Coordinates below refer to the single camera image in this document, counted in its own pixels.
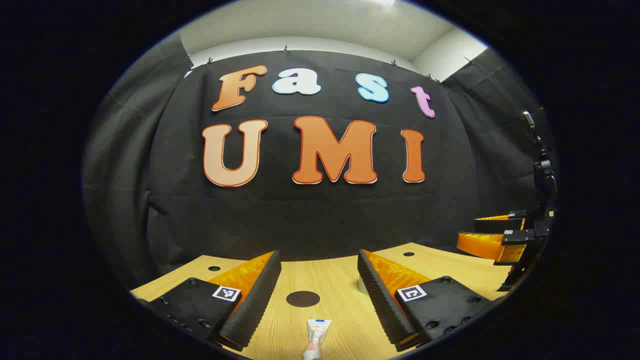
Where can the wooden desktop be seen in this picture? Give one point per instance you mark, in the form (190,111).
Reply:
(320,275)

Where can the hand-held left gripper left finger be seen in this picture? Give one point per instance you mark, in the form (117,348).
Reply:
(252,300)

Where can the white toothpaste tube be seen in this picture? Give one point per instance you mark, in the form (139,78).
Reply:
(317,335)

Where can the dark brown round coaster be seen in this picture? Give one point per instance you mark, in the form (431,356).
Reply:
(303,299)

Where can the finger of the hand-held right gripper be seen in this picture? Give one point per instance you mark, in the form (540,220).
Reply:
(482,244)
(500,223)

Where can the black backdrop cloth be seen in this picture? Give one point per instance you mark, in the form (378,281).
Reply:
(310,220)

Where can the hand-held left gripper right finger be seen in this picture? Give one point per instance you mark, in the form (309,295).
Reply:
(382,300)

